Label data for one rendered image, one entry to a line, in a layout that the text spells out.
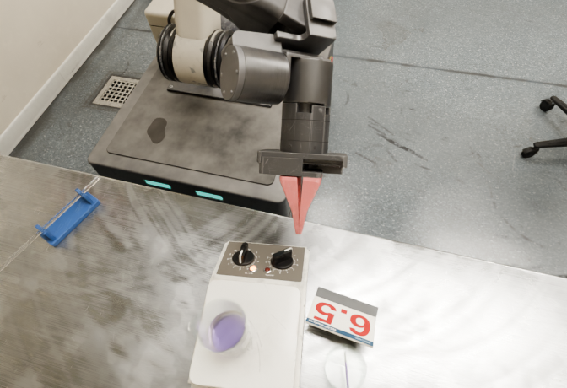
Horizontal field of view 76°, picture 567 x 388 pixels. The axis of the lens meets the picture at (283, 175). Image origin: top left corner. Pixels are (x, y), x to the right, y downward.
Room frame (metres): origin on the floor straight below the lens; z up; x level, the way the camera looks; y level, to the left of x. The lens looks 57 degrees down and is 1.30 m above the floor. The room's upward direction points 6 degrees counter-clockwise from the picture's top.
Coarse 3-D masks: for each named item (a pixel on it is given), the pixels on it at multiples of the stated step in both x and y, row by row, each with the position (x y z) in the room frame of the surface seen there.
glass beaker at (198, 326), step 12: (216, 300) 0.10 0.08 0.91; (228, 300) 0.10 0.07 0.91; (204, 312) 0.09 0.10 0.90; (216, 312) 0.10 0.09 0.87; (240, 312) 0.09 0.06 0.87; (192, 324) 0.08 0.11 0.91; (204, 324) 0.08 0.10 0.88; (192, 336) 0.07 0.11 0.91; (204, 336) 0.07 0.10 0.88; (240, 336) 0.06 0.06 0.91; (252, 336) 0.07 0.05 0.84; (204, 348) 0.06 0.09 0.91; (228, 348) 0.05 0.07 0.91; (240, 348) 0.06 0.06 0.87
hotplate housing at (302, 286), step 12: (216, 264) 0.18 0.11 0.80; (216, 276) 0.16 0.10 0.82; (228, 276) 0.16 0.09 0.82; (300, 288) 0.13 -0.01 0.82; (300, 312) 0.10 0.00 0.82; (300, 324) 0.09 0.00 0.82; (300, 336) 0.07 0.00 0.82; (300, 348) 0.06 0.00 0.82; (300, 360) 0.05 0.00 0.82; (300, 372) 0.04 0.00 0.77; (192, 384) 0.03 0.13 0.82
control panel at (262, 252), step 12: (228, 252) 0.20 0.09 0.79; (264, 252) 0.19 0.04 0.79; (300, 252) 0.19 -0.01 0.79; (228, 264) 0.18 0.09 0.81; (252, 264) 0.17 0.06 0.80; (264, 264) 0.17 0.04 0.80; (300, 264) 0.17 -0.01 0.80; (240, 276) 0.15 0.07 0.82; (252, 276) 0.15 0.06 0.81; (264, 276) 0.15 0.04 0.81; (276, 276) 0.15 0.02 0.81; (288, 276) 0.15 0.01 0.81; (300, 276) 0.15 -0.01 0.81
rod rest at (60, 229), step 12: (84, 204) 0.33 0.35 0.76; (96, 204) 0.33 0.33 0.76; (60, 216) 0.31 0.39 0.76; (72, 216) 0.30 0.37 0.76; (84, 216) 0.31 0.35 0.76; (36, 228) 0.28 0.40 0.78; (48, 228) 0.29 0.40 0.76; (60, 228) 0.28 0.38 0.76; (72, 228) 0.28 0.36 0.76; (48, 240) 0.26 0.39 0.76; (60, 240) 0.26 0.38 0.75
